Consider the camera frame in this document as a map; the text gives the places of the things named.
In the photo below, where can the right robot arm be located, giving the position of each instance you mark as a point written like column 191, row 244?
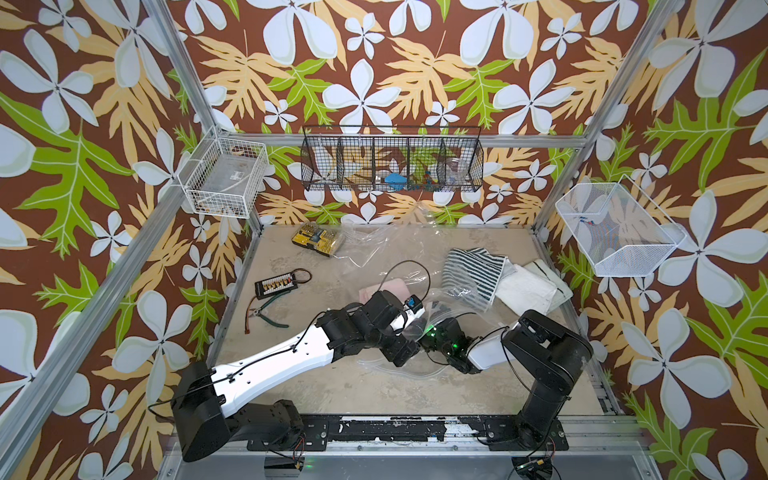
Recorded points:
column 552, row 354

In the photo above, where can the white folded towel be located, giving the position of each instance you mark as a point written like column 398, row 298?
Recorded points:
column 533, row 286

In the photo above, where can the black parallel charging board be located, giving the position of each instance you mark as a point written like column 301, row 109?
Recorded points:
column 282, row 283

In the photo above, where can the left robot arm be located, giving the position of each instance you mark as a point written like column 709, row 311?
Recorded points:
column 213, row 406

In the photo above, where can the green white striped towel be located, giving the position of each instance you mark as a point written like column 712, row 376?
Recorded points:
column 473, row 275

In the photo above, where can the black wire basket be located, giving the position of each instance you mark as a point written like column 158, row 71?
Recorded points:
column 390, row 159

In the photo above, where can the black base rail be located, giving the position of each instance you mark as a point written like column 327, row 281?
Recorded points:
column 396, row 429

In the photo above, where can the white mesh basket right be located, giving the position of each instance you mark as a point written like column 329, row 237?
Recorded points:
column 620, row 229

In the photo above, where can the green handled pliers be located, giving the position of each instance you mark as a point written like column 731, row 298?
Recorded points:
column 256, row 309

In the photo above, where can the yellow black screwdriver bit case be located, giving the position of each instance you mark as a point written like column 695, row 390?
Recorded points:
column 320, row 240

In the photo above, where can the clear plastic vacuum bag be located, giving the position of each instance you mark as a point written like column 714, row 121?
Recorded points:
column 407, row 261

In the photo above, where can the white wire basket left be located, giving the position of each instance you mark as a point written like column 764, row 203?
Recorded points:
column 222, row 176

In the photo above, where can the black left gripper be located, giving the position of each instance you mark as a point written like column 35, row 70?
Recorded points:
column 400, row 349

